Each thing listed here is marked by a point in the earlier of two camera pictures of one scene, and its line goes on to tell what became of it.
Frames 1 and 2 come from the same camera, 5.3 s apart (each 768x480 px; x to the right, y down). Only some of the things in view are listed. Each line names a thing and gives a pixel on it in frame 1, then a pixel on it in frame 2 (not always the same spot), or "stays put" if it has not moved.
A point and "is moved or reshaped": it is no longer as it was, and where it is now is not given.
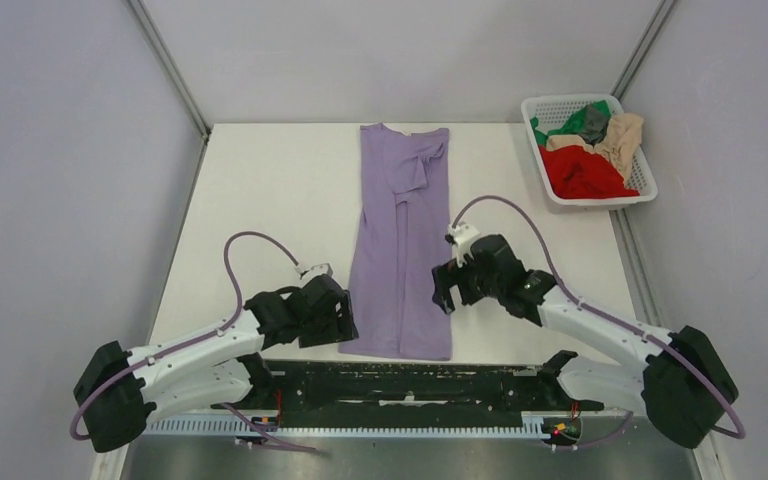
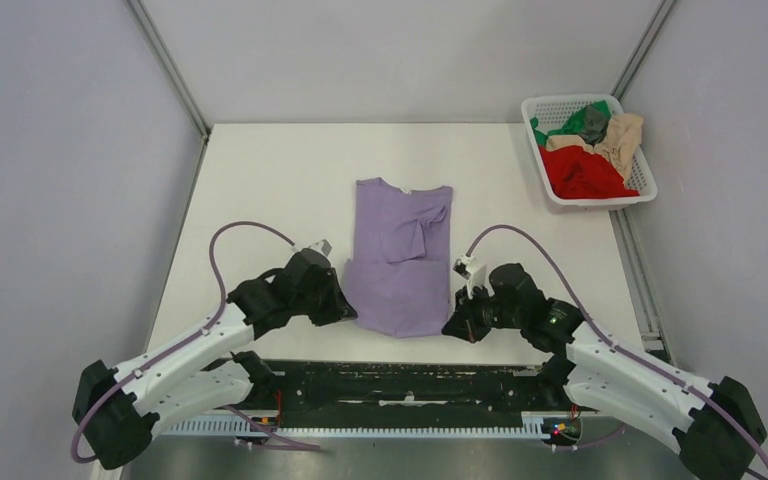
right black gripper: [448, 275] → [462, 324]
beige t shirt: [618, 144] stays put
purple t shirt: [403, 235] is moved or reshaped
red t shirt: [574, 172] stays put
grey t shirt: [596, 123] stays put
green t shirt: [571, 127] stays put
